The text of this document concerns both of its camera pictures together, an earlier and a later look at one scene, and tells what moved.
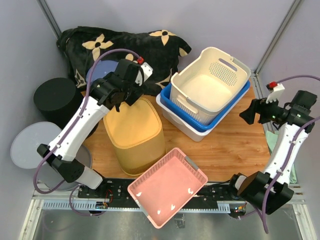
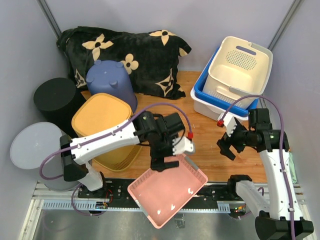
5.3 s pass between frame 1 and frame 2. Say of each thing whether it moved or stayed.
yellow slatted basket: moved
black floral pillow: stayed
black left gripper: moved
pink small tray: stayed
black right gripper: moved
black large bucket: stayed
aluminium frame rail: stayed
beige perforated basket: moved
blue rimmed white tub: moved
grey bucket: stayed
